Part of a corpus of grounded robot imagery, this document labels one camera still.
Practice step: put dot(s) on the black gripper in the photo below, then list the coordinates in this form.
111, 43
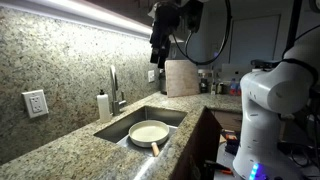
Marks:
166, 20

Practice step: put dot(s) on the white wall power outlet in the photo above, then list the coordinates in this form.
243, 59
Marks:
35, 103

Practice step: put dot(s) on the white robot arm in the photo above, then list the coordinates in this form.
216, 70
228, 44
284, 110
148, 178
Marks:
266, 95

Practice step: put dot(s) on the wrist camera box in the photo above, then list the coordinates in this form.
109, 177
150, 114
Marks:
194, 9

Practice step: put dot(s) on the stainless steel sink basin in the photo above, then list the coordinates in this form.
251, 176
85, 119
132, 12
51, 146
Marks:
118, 132

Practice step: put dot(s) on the white outlet near board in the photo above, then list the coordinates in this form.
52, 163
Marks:
151, 76

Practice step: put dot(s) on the chrome gooseneck faucet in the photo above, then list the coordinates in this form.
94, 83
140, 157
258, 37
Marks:
116, 104

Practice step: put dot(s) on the dark bottle on counter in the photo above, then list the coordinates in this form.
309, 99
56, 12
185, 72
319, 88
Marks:
203, 83

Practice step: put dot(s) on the wooden cutting board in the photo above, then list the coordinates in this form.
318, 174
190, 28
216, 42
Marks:
181, 78

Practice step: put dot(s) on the red and blue bottles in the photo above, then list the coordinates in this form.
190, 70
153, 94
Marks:
235, 88

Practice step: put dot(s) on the orange handled tool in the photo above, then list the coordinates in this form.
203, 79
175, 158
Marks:
211, 167

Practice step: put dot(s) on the cream pan with wooden handle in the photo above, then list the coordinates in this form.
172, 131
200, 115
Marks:
149, 134

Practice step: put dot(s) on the under-cabinet light strip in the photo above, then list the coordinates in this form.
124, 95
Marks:
83, 12

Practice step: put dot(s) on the white soap dispenser bottle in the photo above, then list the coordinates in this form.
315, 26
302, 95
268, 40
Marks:
103, 106

